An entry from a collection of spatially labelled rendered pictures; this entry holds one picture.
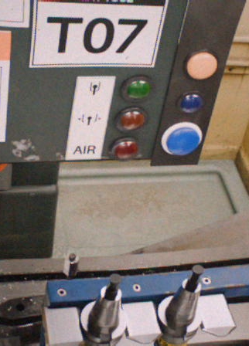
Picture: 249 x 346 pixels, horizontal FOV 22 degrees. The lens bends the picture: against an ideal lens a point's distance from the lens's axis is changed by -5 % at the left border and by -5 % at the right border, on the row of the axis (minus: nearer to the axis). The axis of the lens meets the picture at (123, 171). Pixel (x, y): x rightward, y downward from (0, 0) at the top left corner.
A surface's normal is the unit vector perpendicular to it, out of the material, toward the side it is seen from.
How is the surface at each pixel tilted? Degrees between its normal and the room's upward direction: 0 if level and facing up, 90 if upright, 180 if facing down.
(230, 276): 0
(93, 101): 90
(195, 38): 90
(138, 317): 0
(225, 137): 90
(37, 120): 90
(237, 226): 24
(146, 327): 0
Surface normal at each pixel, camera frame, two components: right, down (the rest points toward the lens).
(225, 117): 0.21, 0.69
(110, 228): 0.15, -0.73
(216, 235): -0.27, -0.63
